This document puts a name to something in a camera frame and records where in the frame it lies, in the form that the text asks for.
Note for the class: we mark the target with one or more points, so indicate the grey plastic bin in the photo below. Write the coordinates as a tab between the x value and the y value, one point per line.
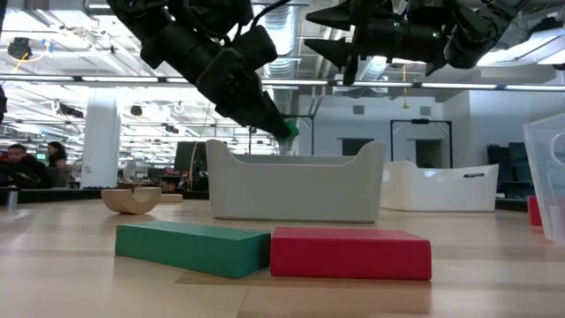
296	190

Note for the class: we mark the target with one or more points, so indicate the white building column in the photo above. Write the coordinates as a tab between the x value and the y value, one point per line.
101	141

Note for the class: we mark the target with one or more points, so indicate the black aluminium table frame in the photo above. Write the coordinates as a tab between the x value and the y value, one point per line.
66	195

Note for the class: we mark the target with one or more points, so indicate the black cabinet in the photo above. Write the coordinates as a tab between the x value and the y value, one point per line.
507	168

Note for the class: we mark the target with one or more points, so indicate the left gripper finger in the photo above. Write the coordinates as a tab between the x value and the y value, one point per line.
247	119
271	115

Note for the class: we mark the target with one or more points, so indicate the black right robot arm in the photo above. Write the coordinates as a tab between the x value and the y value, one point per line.
476	31

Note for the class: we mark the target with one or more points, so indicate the long green wooden block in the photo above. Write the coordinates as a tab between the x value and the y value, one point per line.
190	247

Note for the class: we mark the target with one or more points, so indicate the natural wooden plank block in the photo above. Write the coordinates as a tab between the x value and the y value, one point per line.
172	198

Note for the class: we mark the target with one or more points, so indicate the long red wooden block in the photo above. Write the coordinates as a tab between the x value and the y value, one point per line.
348	256

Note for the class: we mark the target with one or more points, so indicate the silver ceiling duct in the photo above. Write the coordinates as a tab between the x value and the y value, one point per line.
280	66

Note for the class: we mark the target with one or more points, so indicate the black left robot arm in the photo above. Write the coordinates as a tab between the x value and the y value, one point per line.
176	40

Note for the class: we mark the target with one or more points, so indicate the person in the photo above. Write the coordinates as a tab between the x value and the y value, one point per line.
22	170
57	154

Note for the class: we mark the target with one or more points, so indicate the red cube block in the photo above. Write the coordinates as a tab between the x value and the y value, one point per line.
534	212

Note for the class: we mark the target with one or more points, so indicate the natural wooden arch block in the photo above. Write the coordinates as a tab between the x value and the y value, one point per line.
119	203

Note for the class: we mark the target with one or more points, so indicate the black upright panel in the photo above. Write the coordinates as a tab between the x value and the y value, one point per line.
185	163

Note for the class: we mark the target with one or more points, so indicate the linear ceiling light strip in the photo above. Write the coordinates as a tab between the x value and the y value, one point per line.
119	79

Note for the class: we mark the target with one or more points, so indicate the clear plastic bin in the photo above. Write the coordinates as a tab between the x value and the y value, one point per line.
549	176

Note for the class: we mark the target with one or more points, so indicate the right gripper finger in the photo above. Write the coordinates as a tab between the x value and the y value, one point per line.
337	50
340	15

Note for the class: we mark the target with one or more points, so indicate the green cube block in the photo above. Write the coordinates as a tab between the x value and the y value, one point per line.
293	130

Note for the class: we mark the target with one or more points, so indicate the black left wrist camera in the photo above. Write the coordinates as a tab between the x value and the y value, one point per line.
258	46

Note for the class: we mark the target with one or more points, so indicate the white plastic bin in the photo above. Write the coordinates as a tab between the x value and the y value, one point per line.
441	190

